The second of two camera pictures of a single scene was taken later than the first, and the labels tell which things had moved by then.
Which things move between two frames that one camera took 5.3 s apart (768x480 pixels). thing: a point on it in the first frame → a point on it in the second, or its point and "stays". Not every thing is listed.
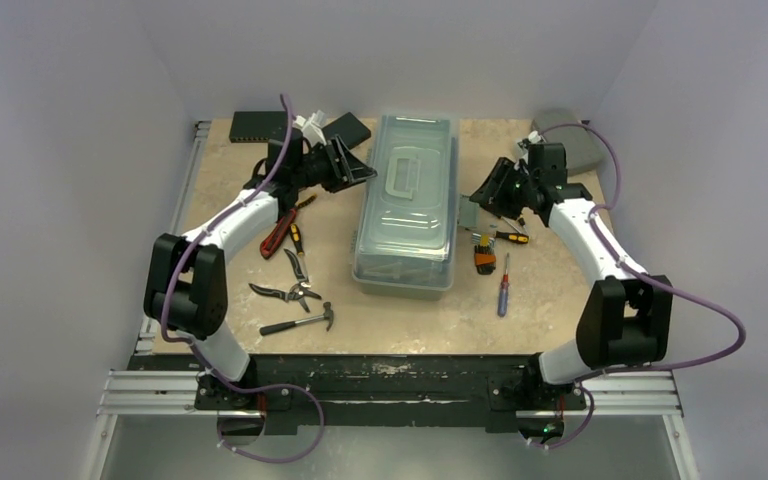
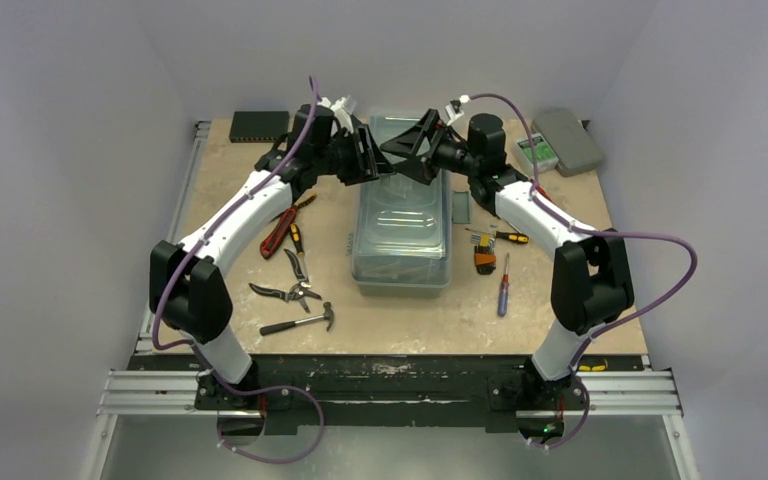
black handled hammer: (328, 315) stays
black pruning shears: (297, 292) stays
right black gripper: (502, 183) → (432, 148)
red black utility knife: (277, 235) stays
